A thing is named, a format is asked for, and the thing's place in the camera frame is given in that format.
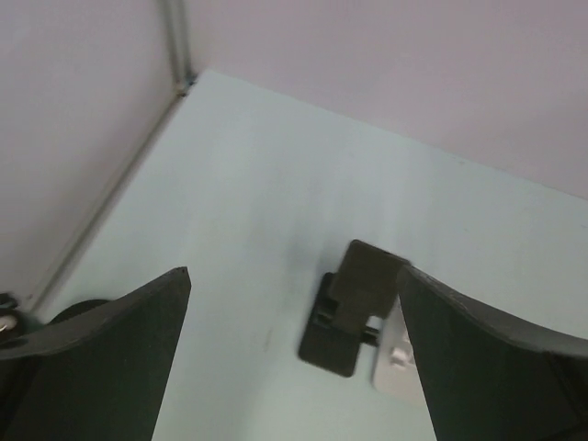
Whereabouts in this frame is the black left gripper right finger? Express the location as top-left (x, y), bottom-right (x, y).
top-left (397, 266), bottom-right (587, 440)

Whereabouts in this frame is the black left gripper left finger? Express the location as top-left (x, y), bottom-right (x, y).
top-left (1, 267), bottom-right (191, 440)

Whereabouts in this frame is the black round-base phone holder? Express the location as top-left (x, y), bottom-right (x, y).
top-left (1, 292), bottom-right (107, 346)

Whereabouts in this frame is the white phone stand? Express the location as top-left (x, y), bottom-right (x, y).
top-left (372, 299), bottom-right (425, 405)

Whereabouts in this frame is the black folding phone stand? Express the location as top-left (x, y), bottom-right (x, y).
top-left (298, 239), bottom-right (411, 378)

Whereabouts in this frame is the left aluminium corner post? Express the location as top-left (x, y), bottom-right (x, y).
top-left (158, 0), bottom-right (198, 96)

